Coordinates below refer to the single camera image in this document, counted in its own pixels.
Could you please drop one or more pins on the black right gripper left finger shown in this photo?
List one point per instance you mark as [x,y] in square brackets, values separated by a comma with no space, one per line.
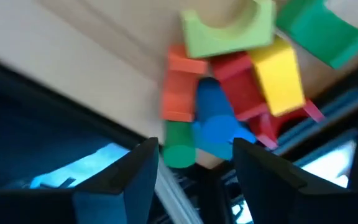
[104,205]

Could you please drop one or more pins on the red arch block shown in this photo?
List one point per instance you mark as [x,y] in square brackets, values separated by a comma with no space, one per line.
[266,127]

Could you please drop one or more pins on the light green arch block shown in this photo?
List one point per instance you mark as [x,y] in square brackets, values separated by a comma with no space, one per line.
[204,40]

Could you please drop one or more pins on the black aluminium table frame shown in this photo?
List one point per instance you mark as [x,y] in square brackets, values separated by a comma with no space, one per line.
[73,104]

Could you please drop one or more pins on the red wooden block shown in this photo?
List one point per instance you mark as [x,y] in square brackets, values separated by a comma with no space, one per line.
[238,87]

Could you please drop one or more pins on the green wooden cylinder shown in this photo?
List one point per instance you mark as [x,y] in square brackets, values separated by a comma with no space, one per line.
[179,146]

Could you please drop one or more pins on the orange wooden block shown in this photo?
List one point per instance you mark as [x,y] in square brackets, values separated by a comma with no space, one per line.
[180,87]

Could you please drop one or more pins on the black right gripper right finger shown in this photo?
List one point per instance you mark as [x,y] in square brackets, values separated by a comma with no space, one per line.
[291,202]

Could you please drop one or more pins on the blue wooden cylinder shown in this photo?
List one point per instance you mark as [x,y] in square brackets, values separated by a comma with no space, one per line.
[213,109]

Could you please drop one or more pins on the yellow wooden block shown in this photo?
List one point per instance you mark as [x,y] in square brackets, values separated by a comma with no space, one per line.
[278,77]

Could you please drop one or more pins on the dark green arch block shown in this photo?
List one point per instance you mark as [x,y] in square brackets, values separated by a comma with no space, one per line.
[315,34]

